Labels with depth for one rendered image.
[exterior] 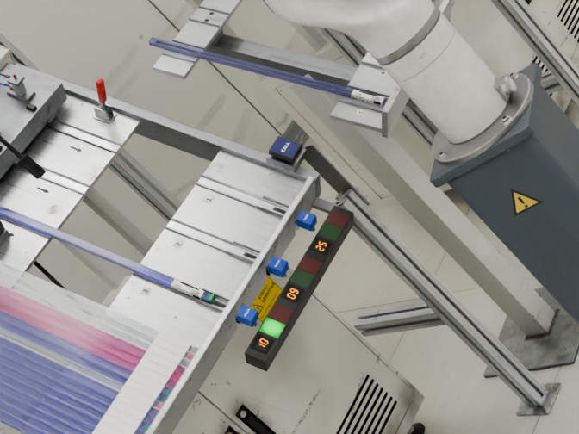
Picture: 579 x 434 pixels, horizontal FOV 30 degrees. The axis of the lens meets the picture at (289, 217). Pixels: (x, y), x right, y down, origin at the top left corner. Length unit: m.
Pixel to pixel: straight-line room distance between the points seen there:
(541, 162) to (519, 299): 0.80
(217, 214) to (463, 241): 0.60
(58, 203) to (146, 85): 2.18
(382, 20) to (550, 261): 0.49
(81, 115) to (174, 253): 0.40
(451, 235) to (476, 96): 0.71
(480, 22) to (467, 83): 1.26
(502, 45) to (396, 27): 1.35
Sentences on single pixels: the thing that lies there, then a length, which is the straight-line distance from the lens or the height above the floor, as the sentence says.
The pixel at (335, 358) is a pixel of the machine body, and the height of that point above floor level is 0.32.
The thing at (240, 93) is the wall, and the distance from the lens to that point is 4.41.
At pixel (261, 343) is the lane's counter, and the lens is 1.82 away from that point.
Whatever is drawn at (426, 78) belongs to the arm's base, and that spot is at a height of 0.84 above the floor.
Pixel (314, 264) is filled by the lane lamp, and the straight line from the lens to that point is 1.90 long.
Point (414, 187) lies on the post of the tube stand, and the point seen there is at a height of 0.49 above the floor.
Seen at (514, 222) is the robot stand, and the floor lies 0.56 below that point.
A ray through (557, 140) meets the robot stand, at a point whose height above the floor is 0.62.
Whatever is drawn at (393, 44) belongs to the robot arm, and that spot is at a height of 0.91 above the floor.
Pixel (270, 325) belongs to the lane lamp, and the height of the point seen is 0.66.
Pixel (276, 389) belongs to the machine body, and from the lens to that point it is 2.26.
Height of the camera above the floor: 1.39
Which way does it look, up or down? 20 degrees down
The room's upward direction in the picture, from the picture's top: 45 degrees counter-clockwise
